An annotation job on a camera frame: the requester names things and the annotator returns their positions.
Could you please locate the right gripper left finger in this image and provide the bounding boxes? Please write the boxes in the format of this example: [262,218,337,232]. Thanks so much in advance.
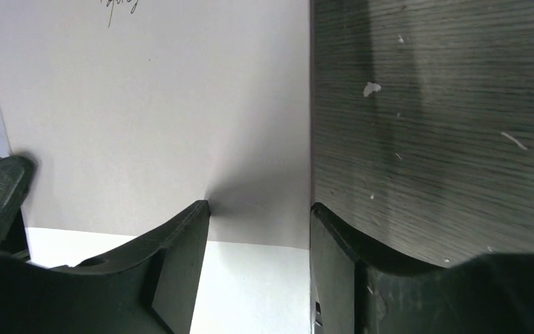
[0,200,210,333]

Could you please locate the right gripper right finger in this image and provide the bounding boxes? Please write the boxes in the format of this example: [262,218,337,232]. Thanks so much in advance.
[310,202,534,333]

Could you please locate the grey white notebook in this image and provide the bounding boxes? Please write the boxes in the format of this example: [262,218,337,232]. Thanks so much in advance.
[0,1,312,333]

